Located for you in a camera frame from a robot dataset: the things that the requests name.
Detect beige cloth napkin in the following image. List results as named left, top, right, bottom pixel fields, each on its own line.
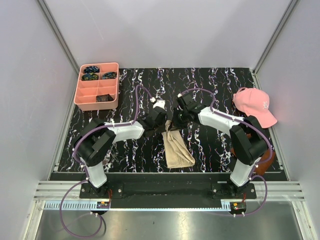
left=161, top=120, right=196, bottom=169

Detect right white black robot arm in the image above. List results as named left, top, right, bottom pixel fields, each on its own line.
left=170, top=92, right=272, bottom=199

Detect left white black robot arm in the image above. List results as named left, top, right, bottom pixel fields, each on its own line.
left=72, top=98, right=167, bottom=198

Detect clear plastic utensils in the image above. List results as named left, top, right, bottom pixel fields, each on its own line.
left=102, top=149, right=120, bottom=169

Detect black marbled table mat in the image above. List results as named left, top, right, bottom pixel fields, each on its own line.
left=57, top=67, right=255, bottom=173

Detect dark patterned object in box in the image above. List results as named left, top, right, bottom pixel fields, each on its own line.
left=96, top=94, right=114, bottom=103

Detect blue patterned object right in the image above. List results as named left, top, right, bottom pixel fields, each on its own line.
left=101, top=71, right=117, bottom=80

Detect pink plastic divided organizer box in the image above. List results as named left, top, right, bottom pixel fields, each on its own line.
left=74, top=62, right=120, bottom=112

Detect pink baseball cap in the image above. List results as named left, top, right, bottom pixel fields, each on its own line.
left=232, top=87, right=278, bottom=129

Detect blue yellow patterned object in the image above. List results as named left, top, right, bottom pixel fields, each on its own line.
left=81, top=72, right=99, bottom=81

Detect blue patterned object top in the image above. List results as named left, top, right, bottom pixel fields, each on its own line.
left=83, top=65, right=100, bottom=74

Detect brown suede cloth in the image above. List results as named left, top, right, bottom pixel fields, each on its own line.
left=230, top=129, right=275, bottom=178

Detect left orange connector box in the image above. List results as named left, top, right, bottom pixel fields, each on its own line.
left=97, top=201, right=110, bottom=209

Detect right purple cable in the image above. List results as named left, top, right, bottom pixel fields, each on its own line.
left=178, top=87, right=273, bottom=216

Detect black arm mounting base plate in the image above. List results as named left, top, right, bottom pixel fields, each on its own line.
left=79, top=173, right=257, bottom=210

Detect grey slotted cable duct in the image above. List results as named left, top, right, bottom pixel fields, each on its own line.
left=44, top=200, right=109, bottom=211

